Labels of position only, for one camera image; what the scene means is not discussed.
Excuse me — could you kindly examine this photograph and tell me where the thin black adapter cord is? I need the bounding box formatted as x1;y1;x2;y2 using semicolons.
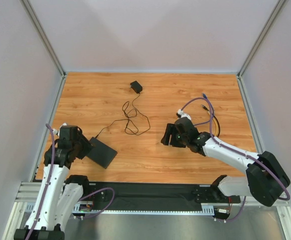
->
95;92;151;139

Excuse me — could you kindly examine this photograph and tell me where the grey slotted cable duct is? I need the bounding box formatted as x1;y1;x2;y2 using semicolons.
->
72;203;215;216

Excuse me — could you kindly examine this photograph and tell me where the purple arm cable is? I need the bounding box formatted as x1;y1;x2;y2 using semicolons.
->
177;97;291;224
24;123;116;240

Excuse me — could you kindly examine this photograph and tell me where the right aluminium frame post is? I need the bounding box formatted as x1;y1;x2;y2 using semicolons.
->
237;0;289;77

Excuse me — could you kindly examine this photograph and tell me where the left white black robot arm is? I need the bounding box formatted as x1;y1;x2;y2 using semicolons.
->
13;125;93;240

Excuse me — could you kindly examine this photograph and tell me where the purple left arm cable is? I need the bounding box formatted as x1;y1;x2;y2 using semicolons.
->
24;123;116;240

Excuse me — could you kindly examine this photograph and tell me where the black power adapter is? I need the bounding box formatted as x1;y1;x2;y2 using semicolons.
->
130;80;143;94

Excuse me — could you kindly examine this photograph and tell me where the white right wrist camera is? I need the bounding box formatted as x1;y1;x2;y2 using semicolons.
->
176;109;192;121

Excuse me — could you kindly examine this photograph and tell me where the aluminium frame post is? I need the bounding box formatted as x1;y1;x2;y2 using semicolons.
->
237;0;289;77
19;0;67;77

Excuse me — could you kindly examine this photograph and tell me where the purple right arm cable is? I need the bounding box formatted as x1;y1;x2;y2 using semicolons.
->
177;97;291;224

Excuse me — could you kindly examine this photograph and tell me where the front aluminium frame rail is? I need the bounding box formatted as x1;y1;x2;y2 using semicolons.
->
15;184;290;207

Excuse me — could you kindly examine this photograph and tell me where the black network switch box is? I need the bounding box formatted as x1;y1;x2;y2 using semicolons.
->
86;137;118;169

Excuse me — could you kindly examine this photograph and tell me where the blue ethernet cable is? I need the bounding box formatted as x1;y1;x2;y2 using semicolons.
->
192;92;215;127

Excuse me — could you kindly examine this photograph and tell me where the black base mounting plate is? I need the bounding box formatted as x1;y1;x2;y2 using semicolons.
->
67;181;242;212

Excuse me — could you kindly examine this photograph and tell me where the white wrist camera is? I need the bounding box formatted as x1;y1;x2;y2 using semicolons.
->
176;109;192;121
52;122;68;137

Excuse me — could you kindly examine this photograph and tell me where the left aluminium frame post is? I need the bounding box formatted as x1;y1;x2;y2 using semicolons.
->
19;0;67;77

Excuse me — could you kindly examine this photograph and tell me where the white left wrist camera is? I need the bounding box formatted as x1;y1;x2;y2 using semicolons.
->
52;122;68;137

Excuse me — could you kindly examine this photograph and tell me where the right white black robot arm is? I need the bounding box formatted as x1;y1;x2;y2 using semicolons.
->
161;117;291;207

